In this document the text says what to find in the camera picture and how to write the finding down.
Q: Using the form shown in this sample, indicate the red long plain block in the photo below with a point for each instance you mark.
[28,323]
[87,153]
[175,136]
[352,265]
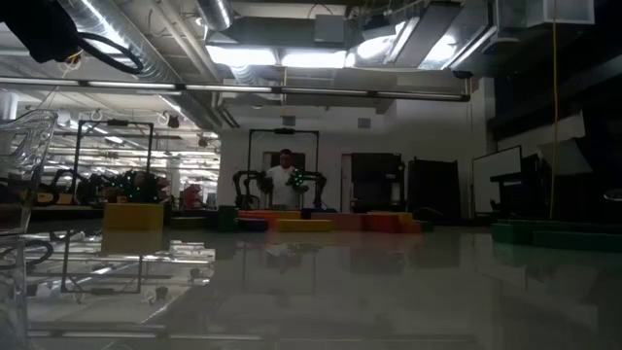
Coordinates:
[384,224]

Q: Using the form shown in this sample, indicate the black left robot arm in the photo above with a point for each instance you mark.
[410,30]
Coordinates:
[39,24]

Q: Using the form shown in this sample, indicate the black background robot arm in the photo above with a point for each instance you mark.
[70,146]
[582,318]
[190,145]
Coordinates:
[313,185]
[245,187]

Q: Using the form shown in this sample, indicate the person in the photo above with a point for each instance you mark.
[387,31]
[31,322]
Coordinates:
[284,182]

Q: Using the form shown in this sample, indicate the blue small square brick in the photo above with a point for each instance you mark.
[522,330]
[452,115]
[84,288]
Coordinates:
[318,213]

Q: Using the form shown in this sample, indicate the black cabinet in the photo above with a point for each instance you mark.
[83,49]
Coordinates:
[434,185]
[376,180]

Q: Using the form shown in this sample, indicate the orange-red two-by-four brick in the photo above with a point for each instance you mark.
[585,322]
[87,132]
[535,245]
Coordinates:
[257,214]

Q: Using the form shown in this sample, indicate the purple long plain block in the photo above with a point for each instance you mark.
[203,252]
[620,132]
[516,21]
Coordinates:
[252,225]

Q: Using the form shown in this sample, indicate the yellow wide long block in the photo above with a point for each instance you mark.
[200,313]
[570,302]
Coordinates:
[389,213]

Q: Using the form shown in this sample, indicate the green two-by-four brick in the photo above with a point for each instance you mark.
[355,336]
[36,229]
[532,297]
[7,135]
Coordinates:
[227,219]
[510,233]

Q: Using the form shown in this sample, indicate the ceiling light panel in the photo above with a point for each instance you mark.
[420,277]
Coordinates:
[316,59]
[243,56]

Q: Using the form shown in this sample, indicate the long horizontal ceiling pipe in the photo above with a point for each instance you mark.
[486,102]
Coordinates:
[233,88]

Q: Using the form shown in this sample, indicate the white glossy table sheet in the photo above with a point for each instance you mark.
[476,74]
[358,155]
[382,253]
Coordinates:
[340,291]

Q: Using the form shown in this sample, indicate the green long plain block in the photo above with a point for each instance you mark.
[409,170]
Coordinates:
[573,240]
[426,226]

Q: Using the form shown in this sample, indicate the olive long plain block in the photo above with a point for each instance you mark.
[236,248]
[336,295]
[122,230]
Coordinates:
[189,223]

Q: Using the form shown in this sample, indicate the grey ceiling box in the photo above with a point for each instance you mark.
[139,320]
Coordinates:
[330,29]

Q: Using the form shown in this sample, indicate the yellow thick brick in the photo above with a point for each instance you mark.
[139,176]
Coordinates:
[133,216]

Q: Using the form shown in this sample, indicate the whiteboard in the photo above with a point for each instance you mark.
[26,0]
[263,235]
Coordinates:
[495,175]

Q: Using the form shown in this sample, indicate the clear plastic bin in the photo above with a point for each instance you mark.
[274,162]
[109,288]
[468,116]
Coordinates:
[24,126]

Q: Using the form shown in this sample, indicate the white ceiling unit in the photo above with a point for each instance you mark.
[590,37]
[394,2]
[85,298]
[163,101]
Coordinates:
[559,12]

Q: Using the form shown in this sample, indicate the black background rig frame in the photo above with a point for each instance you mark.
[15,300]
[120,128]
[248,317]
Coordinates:
[284,130]
[116,122]

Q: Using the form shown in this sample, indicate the large silver ribbed duct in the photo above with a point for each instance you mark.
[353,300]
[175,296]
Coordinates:
[160,68]

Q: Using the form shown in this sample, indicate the silver ceiling duct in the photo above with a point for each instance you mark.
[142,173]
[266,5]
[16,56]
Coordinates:
[214,14]

